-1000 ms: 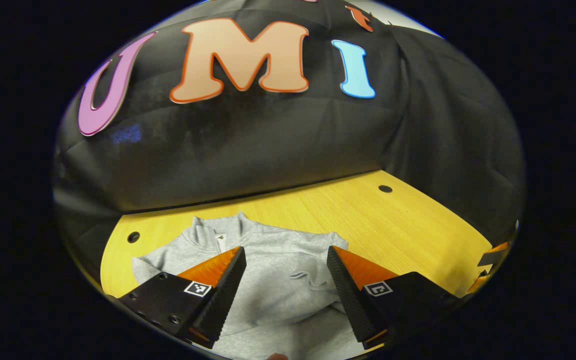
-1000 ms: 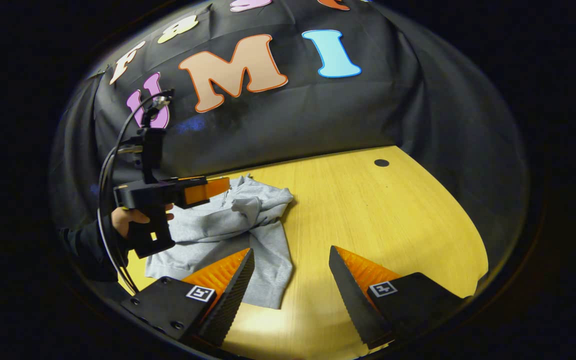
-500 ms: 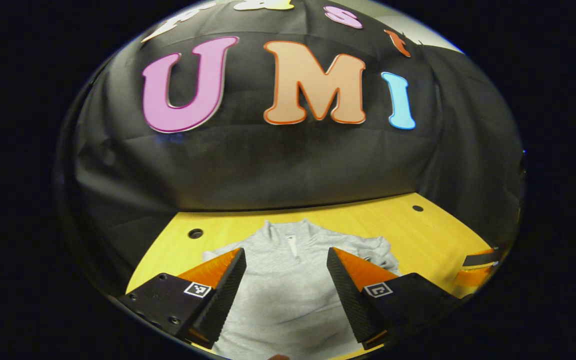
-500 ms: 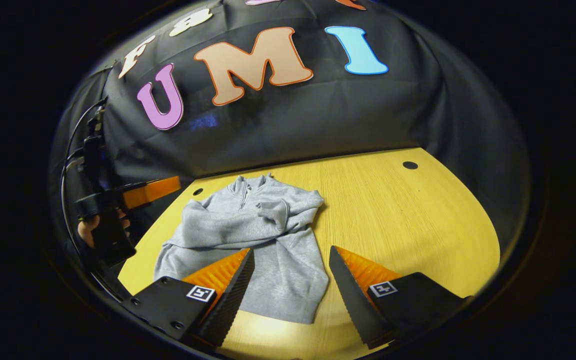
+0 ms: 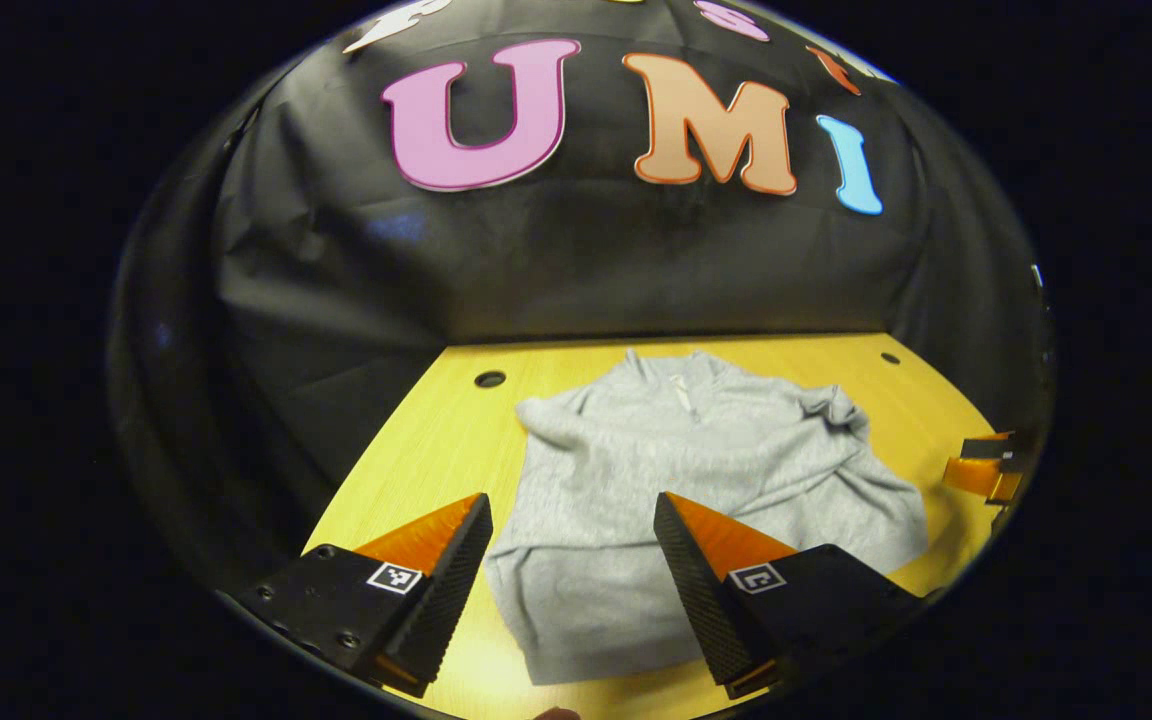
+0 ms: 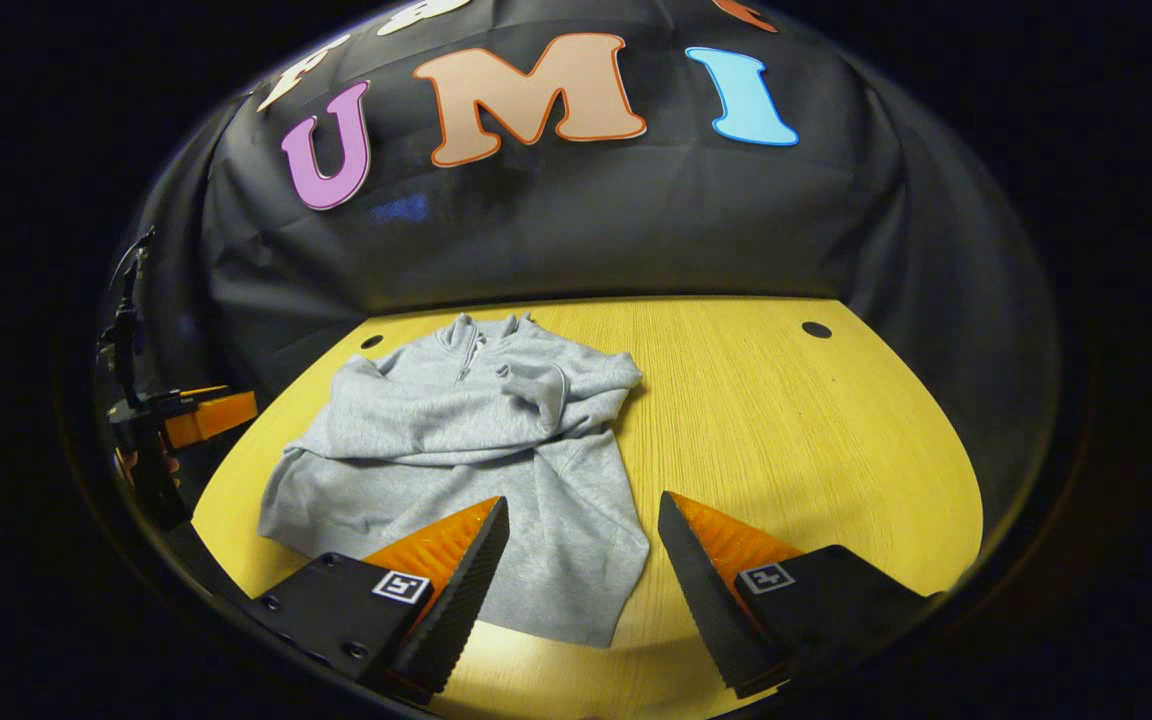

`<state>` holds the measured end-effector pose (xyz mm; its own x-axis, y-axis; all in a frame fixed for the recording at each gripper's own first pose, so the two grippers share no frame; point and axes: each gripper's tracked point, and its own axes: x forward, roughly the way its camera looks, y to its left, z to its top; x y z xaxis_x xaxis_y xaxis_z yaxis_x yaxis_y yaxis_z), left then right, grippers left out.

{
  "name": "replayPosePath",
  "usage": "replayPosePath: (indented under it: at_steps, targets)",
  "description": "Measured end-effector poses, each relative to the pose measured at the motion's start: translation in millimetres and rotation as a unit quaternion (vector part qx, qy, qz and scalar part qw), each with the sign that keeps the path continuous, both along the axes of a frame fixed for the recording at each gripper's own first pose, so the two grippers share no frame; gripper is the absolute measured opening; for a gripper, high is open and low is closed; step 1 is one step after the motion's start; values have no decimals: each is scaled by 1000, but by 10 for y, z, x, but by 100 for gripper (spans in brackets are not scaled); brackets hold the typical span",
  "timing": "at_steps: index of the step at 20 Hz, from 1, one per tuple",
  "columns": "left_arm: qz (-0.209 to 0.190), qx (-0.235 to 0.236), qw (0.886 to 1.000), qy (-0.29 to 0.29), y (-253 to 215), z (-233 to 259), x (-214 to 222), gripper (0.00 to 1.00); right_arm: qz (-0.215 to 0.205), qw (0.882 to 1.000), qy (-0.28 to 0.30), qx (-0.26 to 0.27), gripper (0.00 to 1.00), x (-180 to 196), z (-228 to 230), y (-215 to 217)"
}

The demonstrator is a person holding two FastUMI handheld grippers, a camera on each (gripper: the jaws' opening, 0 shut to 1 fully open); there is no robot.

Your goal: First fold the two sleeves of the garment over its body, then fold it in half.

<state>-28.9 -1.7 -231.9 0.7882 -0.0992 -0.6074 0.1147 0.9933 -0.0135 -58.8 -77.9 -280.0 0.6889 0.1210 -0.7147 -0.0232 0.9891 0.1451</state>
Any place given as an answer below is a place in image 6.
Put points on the black backdrop cloth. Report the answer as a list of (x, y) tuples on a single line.
[(586, 220)]

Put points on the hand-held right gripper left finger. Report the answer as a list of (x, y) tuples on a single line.
[(461, 610)]

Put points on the grey zip sweatshirt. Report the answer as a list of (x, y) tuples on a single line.
[(496, 440)]

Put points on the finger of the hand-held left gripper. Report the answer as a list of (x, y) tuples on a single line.
[(216, 415)]

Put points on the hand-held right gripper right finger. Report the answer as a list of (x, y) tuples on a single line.
[(711, 610)]

